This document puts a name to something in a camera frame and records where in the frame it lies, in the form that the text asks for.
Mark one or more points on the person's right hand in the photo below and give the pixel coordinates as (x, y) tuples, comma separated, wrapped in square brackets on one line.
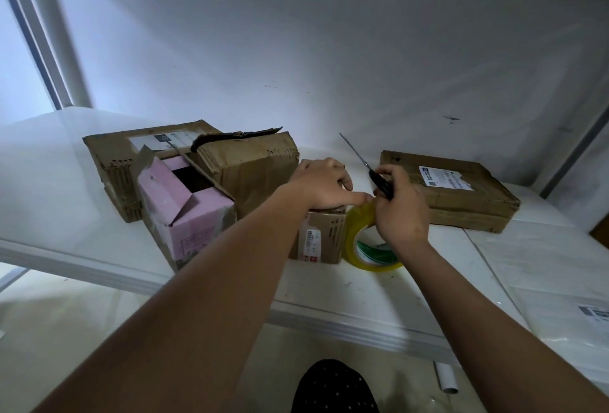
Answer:
[(404, 213)]

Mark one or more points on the long cardboard box white label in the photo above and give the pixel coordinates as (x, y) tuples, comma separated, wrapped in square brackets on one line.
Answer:
[(109, 170)]

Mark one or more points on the person's left forearm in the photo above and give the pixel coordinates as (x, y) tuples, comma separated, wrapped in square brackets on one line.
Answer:
[(171, 332)]

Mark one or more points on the white metal shelf rack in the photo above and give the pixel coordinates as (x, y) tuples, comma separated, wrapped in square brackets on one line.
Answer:
[(48, 218)]

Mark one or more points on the person's black trousers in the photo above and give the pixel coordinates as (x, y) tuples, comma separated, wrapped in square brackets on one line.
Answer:
[(333, 389)]

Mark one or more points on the yellow tape roll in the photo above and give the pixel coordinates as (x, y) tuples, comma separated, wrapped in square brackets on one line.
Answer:
[(360, 251)]

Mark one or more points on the person's right forearm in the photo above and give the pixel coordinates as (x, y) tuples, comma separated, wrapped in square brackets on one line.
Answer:
[(500, 341)]

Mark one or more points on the corrugated cardboard box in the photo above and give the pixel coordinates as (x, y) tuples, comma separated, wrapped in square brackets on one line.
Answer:
[(252, 170)]

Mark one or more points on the pink carton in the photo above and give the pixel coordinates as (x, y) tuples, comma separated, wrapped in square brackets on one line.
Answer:
[(190, 223)]

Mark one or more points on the small cardboard box red label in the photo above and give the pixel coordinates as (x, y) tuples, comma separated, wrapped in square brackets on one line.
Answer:
[(319, 237)]

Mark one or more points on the white tube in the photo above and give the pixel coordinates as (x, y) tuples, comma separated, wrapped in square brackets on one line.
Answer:
[(445, 377)]

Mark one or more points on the person's left hand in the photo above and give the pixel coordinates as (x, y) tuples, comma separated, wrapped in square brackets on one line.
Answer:
[(323, 184)]

